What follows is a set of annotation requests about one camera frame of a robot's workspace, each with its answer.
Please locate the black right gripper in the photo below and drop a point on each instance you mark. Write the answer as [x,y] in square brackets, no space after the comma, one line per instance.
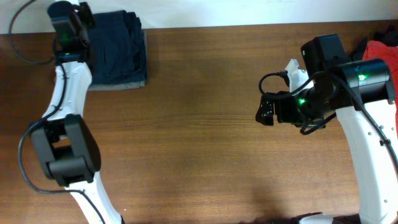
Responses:
[283,114]

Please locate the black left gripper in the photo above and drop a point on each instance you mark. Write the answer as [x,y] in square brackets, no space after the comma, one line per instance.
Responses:
[85,14]

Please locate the dark blue shorts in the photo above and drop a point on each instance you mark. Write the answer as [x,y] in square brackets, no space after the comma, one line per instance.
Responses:
[117,23]

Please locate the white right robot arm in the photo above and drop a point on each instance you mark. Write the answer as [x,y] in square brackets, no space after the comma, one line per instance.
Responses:
[361,96]

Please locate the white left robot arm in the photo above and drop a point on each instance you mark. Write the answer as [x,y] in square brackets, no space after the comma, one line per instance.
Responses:
[67,151]

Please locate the folded grey shorts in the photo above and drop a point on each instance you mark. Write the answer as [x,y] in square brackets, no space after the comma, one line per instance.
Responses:
[118,85]

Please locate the red t-shirt white letters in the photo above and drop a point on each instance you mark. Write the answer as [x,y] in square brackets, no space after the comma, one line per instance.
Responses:
[376,49]

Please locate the black garment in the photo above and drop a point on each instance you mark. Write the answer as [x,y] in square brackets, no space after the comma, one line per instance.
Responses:
[389,37]

